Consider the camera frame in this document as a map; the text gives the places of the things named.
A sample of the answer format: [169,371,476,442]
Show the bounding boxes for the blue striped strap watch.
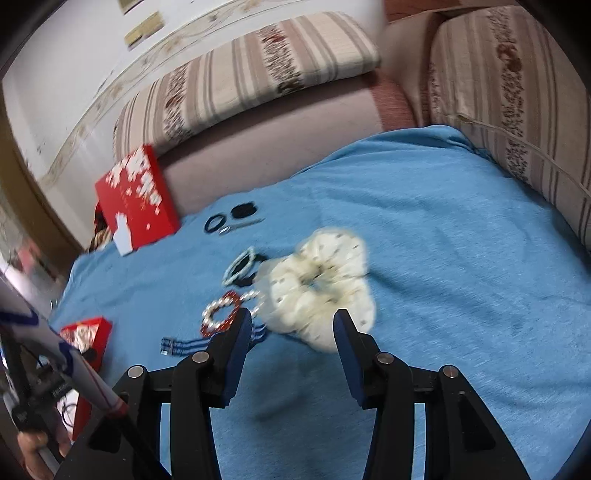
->
[160,324,269,357]

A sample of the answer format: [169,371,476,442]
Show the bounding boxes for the cream dotted organza scrunchie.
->
[254,227,377,353]

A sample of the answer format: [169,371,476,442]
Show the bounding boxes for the red jewelry box tray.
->
[57,317,112,442]

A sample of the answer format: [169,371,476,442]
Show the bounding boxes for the left hand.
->
[17,424,71,480]

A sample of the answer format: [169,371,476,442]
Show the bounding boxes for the dark clothes pile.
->
[86,203,112,253]

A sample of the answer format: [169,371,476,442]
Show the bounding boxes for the blue towel bedspread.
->
[51,126,590,479]

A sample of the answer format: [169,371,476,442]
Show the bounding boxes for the red floral box lid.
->
[94,145,180,256]

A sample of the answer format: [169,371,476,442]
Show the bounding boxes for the silver hair clip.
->
[218,219,263,235]

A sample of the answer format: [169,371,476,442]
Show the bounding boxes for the small black scrunchie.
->
[230,202,257,220]

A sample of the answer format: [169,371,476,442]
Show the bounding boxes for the pink sofa backrest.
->
[159,71,417,216]

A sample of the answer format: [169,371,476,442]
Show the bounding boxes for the striped floral cushion right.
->
[429,6,590,246]

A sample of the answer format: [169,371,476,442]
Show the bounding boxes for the striped floral cushion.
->
[429,6,590,246]
[113,12,380,160]

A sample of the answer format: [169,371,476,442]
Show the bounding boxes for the striped floral cushion left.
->
[113,12,380,160]

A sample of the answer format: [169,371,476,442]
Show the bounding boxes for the red bead bracelet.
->
[199,290,243,338]

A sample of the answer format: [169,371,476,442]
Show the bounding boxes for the white pearl bracelet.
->
[200,289,267,335]

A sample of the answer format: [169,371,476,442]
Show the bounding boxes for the black fabric hair tie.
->
[230,252,270,285]

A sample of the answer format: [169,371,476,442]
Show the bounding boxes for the small pearl bracelet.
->
[221,246,257,288]

